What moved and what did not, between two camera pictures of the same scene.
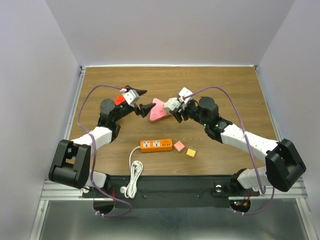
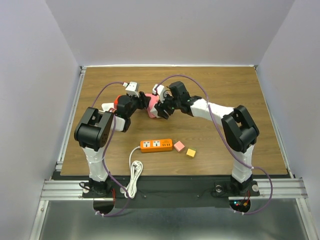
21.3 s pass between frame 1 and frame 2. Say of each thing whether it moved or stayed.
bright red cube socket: stayed
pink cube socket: stayed
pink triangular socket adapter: moved
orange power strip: stayed
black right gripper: moved
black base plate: stayed
